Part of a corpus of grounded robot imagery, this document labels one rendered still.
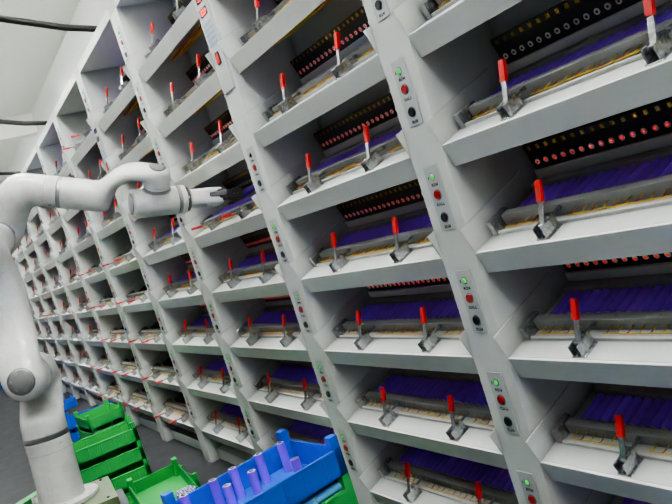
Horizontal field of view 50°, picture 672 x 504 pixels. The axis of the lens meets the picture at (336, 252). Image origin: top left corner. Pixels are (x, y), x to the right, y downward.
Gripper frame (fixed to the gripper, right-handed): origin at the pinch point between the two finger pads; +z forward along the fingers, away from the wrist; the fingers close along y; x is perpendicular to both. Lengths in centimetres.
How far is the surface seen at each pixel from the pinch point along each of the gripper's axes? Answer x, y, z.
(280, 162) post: 2.4, 34.5, 0.0
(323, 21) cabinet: 34, 52, 10
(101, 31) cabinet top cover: 73, -59, -17
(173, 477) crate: -98, -81, -11
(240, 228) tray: -11.1, 5.2, -2.0
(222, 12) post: 42, 35, -10
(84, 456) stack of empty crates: -85, -101, -39
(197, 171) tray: 10.0, -12.1, -6.1
